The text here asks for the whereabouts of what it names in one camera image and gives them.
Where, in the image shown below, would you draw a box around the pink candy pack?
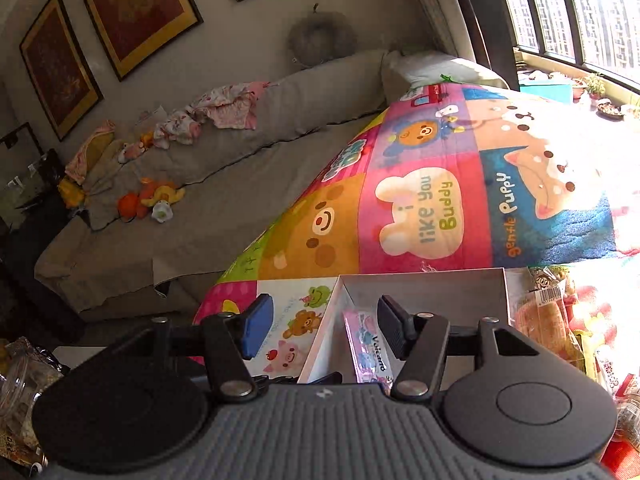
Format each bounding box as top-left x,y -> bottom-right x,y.
343,309 -> 394,393

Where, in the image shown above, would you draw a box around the pink cardboard box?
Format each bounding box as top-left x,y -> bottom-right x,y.
298,269 -> 509,384

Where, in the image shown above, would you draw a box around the clear wrapped bread snack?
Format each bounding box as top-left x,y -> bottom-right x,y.
512,266 -> 586,372

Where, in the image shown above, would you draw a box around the colourful cartoon play mat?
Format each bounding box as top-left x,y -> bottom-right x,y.
198,82 -> 639,376

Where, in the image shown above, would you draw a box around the orange plush toy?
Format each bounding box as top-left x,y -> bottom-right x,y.
117,178 -> 186,223

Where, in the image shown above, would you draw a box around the pink floral baby clothes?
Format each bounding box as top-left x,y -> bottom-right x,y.
153,81 -> 269,150

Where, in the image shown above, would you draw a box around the white pillow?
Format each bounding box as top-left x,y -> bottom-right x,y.
381,51 -> 509,104

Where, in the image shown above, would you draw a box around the grey neck pillow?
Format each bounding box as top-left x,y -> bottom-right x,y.
288,6 -> 358,68

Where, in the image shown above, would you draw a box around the pink flowers in pot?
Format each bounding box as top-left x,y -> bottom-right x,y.
582,73 -> 606,101

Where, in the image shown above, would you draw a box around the left gold framed picture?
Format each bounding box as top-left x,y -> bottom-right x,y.
20,0 -> 103,141

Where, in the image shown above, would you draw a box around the middle gold framed picture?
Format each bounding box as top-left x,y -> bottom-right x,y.
84,0 -> 203,81

